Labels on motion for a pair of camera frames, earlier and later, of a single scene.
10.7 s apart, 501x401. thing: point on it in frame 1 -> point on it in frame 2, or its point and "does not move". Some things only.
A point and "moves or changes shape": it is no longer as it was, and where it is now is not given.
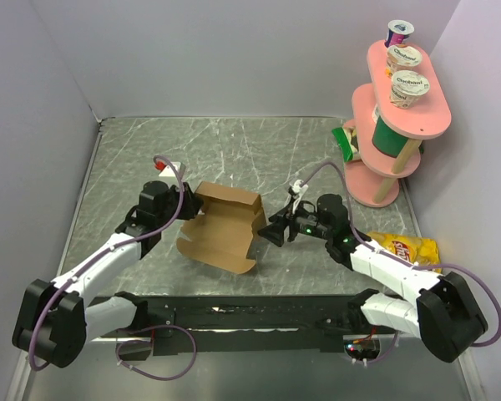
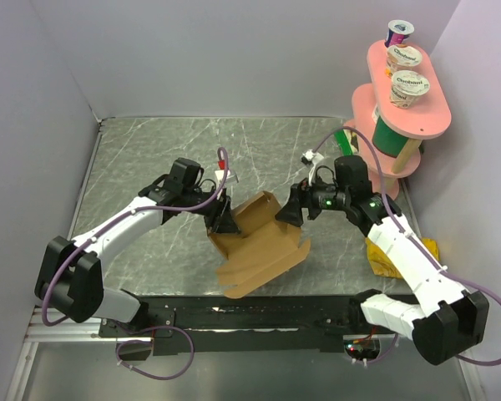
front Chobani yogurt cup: x=407 y=87 does not move
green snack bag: x=347 y=139 does not move
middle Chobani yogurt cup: x=402 y=58 does not move
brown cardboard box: x=221 y=235 moves or changes shape
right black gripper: x=275 y=231 -> x=301 y=195
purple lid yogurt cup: x=398 y=31 does not move
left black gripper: x=192 y=204 -> x=220 y=218
